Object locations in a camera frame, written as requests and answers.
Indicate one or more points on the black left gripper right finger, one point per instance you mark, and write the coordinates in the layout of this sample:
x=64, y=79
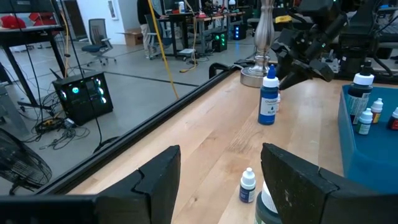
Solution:
x=304, y=199

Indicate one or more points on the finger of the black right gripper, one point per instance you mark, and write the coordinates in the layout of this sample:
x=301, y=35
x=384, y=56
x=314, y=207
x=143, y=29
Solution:
x=293, y=74
x=321, y=70

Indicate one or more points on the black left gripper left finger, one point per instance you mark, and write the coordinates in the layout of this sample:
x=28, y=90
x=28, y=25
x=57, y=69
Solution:
x=149, y=199

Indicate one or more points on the small white-capped dropper bottle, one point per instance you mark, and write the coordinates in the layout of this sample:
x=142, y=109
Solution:
x=278, y=102

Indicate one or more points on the large blue dropper bottle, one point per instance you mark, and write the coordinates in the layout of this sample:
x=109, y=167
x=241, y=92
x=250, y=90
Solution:
x=267, y=105

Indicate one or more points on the large green dropper bottle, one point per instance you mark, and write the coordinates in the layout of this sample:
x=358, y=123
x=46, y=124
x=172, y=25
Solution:
x=264, y=211

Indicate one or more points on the large black dropper bottle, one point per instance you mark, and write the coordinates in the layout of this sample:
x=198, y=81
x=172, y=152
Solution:
x=357, y=99

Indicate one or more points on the small bottle navy label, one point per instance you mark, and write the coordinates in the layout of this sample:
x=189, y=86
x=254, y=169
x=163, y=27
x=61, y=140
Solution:
x=247, y=193

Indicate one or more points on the small bottle green label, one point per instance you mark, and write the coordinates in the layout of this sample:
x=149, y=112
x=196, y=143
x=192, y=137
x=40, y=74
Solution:
x=363, y=127

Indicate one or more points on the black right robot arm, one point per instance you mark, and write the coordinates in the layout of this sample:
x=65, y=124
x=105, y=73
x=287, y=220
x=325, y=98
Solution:
x=329, y=31

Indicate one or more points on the table lamp white shade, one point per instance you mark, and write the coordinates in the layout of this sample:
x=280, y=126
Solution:
x=263, y=31

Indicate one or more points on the small computer tower blue lights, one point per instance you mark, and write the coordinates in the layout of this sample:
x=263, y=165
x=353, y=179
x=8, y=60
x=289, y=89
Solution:
x=239, y=32

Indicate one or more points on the computer tower green lights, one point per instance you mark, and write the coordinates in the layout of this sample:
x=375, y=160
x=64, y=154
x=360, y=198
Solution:
x=219, y=42

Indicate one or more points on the blue plastic bin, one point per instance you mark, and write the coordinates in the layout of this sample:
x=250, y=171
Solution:
x=373, y=161

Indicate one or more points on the black office desk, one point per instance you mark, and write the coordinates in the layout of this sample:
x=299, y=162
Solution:
x=186, y=17

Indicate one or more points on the black computer tower blue lights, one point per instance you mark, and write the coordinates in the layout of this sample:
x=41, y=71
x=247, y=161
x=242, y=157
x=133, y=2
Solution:
x=84, y=105

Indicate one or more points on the black floor fan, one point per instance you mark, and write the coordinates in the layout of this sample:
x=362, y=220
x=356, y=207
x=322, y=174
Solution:
x=31, y=168

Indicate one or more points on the person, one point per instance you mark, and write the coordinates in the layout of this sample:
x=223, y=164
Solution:
x=144, y=31

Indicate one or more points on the cardboard box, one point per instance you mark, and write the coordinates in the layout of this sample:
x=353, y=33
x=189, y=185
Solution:
x=133, y=39

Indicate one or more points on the grey office chair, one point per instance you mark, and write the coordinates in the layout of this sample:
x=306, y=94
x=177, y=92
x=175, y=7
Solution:
x=97, y=31

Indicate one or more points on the red cloth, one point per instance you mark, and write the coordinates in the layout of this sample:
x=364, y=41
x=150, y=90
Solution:
x=43, y=19

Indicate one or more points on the red cap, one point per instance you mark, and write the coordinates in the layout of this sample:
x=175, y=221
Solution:
x=12, y=22

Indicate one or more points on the grey metal bracket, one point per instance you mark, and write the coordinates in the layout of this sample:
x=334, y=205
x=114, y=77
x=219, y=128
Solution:
x=330, y=63

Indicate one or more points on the black aluminium table frame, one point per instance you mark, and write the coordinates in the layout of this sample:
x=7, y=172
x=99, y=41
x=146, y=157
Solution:
x=124, y=141

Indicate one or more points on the framed wall picture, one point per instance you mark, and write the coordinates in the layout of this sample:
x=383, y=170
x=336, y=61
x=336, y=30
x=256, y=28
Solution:
x=112, y=9

